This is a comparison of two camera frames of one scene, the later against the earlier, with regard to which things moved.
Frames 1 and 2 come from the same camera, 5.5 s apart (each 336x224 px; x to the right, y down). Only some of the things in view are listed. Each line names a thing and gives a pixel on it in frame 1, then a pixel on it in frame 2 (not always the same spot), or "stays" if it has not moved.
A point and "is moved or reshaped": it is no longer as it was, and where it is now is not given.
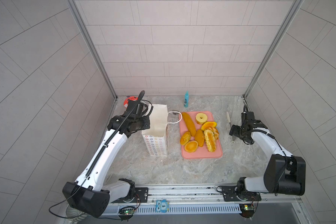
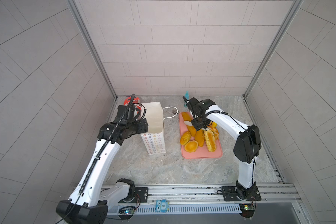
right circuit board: x=247 y=210 stays
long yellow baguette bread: x=190 y=124 stays
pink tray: x=198 y=136 stays
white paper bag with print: x=157 y=137 is moved or reshaped
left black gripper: x=146 y=125 stays
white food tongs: x=233 y=137 -> x=189 y=123
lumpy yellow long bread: x=210 y=140 stays
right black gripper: x=234 y=129 -> x=206 y=122
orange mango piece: x=199 y=136 stays
